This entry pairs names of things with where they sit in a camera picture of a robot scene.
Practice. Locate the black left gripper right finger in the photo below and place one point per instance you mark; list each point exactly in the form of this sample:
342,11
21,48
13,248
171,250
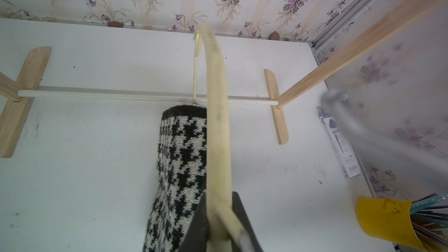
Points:
240,212

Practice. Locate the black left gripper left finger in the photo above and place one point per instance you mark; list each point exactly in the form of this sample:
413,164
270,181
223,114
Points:
197,235

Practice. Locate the cream plastic clothes hanger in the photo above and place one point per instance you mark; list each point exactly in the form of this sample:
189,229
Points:
225,228

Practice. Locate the black white houndstooth scarf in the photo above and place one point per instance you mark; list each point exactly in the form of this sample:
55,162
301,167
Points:
181,172

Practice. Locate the white blue flat box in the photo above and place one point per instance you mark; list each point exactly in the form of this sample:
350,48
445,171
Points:
342,148

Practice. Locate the yellow pencil cup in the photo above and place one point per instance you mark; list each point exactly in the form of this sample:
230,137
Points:
413,224

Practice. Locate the wooden clothes rack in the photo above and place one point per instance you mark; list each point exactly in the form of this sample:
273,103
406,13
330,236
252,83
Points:
21,92

